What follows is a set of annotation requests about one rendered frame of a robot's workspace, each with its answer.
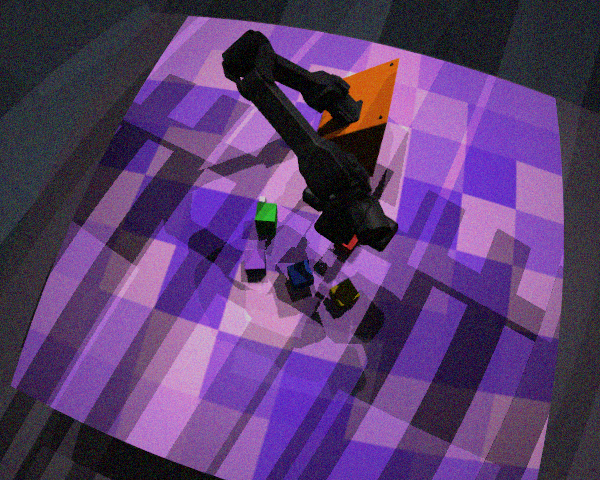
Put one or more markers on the blue block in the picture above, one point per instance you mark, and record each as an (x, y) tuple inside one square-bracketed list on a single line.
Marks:
[(300, 275)]

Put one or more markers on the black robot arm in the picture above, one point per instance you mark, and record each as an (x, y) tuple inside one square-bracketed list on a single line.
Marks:
[(324, 166)]

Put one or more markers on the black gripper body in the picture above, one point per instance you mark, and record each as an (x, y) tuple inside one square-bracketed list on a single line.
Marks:
[(310, 198)]

